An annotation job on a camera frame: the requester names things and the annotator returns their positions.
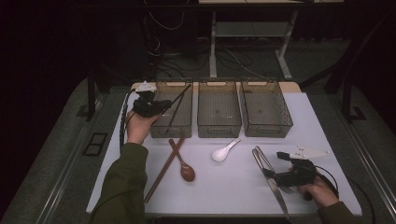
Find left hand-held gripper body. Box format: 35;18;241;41
132;81;163;119

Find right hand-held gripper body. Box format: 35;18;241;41
274;144;331;189

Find transparent brown plastic bin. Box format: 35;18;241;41
241;79;294;138
147;80;194;139
196;80;243;139

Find white ceramic spoon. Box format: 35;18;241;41
211;137;242;163

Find brown wooden spoon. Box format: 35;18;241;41
168;138;196;183

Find person's left hand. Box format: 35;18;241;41
125;110;163;146

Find person's right hand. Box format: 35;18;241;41
289;166;340;210

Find metal fork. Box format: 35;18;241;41
278;185;295;196

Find metal tongs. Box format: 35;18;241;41
251;145;291;220

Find white table cover sheet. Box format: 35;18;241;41
86;91;363;217

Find black stand leg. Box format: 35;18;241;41
76;71;97;122
323;18;368;124

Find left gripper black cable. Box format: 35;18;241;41
119;89;138;155

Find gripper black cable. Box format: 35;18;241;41
119;89;138;155
314;164;376;224

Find tangle of floor cables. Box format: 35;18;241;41
143;0;260;78

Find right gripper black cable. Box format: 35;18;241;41
314;164;376;224

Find white metal desk frame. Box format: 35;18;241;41
198;0;345;81

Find metal floor rail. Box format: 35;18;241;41
335;118;396;216
34;99;104;224

